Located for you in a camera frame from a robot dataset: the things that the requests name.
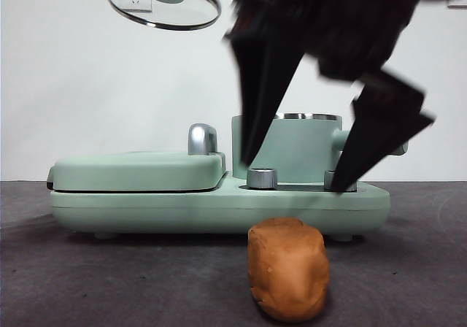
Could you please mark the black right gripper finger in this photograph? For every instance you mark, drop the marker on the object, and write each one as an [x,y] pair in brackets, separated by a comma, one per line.
[379,130]
[262,86]

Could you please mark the brown potato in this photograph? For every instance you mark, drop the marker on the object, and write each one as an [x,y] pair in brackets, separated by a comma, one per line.
[288,268]

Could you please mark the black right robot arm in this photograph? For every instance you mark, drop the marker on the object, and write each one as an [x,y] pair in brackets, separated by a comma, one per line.
[346,24]

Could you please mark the mint green griddle lid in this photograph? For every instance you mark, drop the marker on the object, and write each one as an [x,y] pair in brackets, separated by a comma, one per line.
[135,170]

